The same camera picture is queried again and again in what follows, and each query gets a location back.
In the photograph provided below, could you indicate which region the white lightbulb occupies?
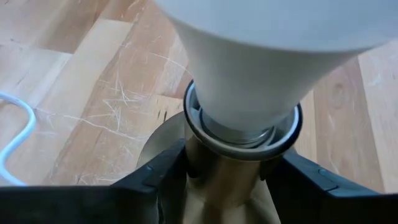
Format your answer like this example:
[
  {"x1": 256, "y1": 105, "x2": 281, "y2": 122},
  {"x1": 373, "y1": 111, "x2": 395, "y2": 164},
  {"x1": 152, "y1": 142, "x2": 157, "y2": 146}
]
[{"x1": 152, "y1": 0, "x2": 398, "y2": 146}]

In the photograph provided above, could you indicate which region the white lamp cable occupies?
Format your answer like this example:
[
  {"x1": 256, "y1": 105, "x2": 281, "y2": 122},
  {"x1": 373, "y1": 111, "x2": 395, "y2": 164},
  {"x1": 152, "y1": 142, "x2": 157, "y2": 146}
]
[{"x1": 0, "y1": 91, "x2": 37, "y2": 187}]

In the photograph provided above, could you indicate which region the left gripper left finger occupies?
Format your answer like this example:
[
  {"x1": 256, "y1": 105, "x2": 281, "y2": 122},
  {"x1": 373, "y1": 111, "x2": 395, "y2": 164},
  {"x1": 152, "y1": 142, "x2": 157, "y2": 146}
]
[{"x1": 0, "y1": 138, "x2": 188, "y2": 224}]

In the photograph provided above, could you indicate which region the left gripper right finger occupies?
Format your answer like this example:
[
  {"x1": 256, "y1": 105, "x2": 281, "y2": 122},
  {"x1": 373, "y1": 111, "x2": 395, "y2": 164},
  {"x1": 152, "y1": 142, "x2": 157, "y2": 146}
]
[{"x1": 265, "y1": 148, "x2": 398, "y2": 224}]

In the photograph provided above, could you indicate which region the metal lamp socket with base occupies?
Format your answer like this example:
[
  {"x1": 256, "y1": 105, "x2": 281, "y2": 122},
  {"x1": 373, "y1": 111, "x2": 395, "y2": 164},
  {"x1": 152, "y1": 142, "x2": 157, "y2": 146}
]
[{"x1": 136, "y1": 79, "x2": 304, "y2": 224}]

